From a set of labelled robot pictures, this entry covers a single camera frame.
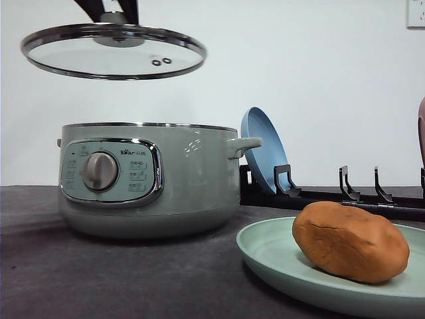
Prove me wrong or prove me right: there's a green plate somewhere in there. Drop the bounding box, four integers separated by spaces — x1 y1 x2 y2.
236 217 425 319

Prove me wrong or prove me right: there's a glass pot lid green knob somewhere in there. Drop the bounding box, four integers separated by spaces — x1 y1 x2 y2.
21 11 207 80

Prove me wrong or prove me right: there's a white wall socket right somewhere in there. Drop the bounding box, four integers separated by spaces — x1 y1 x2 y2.
407 0 425 30

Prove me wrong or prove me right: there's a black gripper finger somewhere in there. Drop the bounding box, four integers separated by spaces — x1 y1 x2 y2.
117 0 139 25
74 0 104 23

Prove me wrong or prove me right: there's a green electric steamer pot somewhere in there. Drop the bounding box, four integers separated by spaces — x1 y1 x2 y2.
57 122 262 239

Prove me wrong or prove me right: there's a brown potato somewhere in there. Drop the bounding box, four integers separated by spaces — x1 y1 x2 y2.
292 201 410 283

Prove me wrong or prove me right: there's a black plate rack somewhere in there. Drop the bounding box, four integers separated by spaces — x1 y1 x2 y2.
240 164 425 222

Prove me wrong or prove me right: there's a blue plate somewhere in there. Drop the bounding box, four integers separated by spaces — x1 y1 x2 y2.
240 107 290 194

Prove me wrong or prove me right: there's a pink plate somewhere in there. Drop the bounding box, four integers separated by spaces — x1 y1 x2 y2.
418 97 425 167

